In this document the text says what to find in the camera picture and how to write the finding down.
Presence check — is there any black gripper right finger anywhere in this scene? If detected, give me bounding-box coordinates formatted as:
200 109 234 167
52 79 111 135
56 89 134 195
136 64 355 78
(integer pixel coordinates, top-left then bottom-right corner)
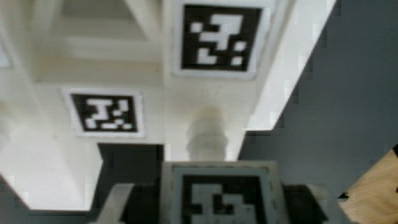
282 184 355 224

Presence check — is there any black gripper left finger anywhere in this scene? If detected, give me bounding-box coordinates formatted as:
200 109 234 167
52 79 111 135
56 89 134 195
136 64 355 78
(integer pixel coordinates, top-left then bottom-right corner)
86 183 157 224

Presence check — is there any white tagged cube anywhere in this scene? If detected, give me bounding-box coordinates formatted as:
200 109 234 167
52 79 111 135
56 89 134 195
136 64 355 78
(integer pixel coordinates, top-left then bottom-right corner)
159 161 289 224

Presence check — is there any white chair back frame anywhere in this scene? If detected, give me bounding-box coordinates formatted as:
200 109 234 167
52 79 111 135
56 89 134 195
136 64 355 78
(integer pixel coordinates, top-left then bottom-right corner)
0 0 335 149

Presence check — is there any white chair seat with pegs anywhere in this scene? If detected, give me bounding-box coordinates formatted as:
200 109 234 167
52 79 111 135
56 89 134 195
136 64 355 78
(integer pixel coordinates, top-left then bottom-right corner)
0 89 251 211

